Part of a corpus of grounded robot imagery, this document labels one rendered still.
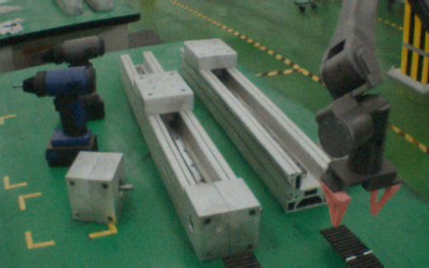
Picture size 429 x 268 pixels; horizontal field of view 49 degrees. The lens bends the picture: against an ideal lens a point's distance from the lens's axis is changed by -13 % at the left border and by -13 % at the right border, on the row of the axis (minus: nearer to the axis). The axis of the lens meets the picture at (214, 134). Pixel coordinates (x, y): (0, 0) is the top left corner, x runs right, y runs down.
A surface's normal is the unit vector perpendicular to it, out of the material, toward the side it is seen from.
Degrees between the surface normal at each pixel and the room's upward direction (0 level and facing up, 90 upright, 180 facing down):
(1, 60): 90
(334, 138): 90
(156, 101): 90
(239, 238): 90
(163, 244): 0
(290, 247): 0
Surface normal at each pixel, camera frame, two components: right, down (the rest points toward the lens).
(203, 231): 0.29, 0.42
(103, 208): -0.07, 0.43
